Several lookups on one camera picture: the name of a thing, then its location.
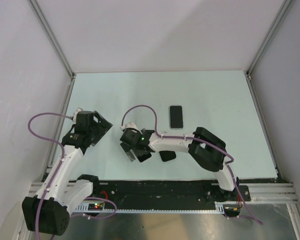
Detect white-edged smartphone black screen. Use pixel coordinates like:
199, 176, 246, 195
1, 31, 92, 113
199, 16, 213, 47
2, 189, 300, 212
159, 150, 177, 162

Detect blue smartphone black screen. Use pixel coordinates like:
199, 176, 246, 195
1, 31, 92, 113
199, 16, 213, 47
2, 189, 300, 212
169, 105, 185, 130

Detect black silicone phone case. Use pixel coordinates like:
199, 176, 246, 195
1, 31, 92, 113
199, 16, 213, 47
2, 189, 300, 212
137, 153, 152, 163

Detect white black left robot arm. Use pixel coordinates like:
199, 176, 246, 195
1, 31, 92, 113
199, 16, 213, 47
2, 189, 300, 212
21, 108, 113, 238

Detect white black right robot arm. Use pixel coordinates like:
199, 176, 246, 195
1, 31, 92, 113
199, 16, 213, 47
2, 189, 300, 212
120, 122, 239, 201

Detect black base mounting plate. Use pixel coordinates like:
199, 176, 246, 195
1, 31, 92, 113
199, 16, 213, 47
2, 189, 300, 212
90, 180, 251, 210

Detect left controller circuit board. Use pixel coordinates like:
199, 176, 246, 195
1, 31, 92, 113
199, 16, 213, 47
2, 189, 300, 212
88, 202, 104, 211

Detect controller circuit board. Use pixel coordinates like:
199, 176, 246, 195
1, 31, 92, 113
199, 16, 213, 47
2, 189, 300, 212
88, 202, 104, 211
223, 203, 243, 218

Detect right controller circuit board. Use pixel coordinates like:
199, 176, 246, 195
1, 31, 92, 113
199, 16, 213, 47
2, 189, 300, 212
223, 203, 243, 218

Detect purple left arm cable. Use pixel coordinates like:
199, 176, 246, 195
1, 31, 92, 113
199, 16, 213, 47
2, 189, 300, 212
27, 111, 118, 237

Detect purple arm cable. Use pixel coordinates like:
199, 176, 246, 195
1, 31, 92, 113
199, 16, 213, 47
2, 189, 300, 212
120, 104, 265, 225
27, 111, 118, 237

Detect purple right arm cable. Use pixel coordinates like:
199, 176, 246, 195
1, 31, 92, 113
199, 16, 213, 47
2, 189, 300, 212
120, 104, 265, 225

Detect white slotted cable duct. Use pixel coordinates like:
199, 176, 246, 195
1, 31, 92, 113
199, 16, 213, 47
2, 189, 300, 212
72, 202, 224, 214

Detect aluminium left corner post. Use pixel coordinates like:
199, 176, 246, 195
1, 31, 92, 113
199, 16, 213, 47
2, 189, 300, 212
27, 0, 76, 81

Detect aluminium corner post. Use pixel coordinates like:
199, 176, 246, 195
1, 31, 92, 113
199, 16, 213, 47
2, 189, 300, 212
27, 0, 76, 81
245, 0, 295, 81

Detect aluminium front frame rail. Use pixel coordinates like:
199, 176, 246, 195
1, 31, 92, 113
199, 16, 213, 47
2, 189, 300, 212
26, 181, 297, 203

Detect aluminium right corner post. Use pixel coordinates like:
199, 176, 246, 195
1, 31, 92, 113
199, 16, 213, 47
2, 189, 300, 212
245, 0, 295, 81

